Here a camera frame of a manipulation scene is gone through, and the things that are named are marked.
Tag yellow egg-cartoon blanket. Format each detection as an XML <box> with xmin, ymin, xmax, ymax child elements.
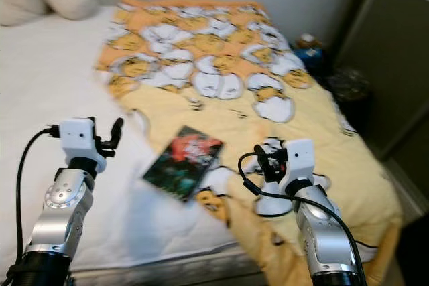
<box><xmin>99</xmin><ymin>0</ymin><xmax>403</xmax><ymax>286</ymax></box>

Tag dark red-green cover book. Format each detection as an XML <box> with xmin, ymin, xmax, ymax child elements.
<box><xmin>143</xmin><ymin>125</ymin><xmax>225</xmax><ymax>203</ymax></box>

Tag white quilted mattress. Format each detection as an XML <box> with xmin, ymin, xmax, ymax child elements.
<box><xmin>0</xmin><ymin>6</ymin><xmax>403</xmax><ymax>285</ymax></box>

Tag black bedside table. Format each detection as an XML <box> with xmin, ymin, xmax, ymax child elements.
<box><xmin>308</xmin><ymin>58</ymin><xmax>386</xmax><ymax>159</ymax></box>

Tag crumpled clear plastic bag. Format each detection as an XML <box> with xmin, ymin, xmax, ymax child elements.
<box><xmin>325</xmin><ymin>68</ymin><xmax>373</xmax><ymax>106</ymax></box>

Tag small bear toy blue box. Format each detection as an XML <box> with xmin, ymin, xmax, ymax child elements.
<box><xmin>295</xmin><ymin>31</ymin><xmax>326</xmax><ymax>76</ymax></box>

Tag dark wardrobe sliding door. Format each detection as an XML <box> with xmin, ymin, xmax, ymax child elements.
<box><xmin>335</xmin><ymin>0</ymin><xmax>429</xmax><ymax>186</ymax></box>

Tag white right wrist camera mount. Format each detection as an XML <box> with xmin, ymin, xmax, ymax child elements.
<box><xmin>280</xmin><ymin>139</ymin><xmax>317</xmax><ymax>193</ymax></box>

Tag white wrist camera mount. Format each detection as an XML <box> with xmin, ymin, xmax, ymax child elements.
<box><xmin>280</xmin><ymin>139</ymin><xmax>317</xmax><ymax>193</ymax></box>
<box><xmin>59</xmin><ymin>117</ymin><xmax>106</xmax><ymax>173</ymax></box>

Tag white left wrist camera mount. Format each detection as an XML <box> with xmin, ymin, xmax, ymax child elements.
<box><xmin>59</xmin><ymin>117</ymin><xmax>106</xmax><ymax>173</ymax></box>

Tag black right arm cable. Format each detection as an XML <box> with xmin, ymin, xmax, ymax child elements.
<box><xmin>238</xmin><ymin>152</ymin><xmax>366</xmax><ymax>286</ymax></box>

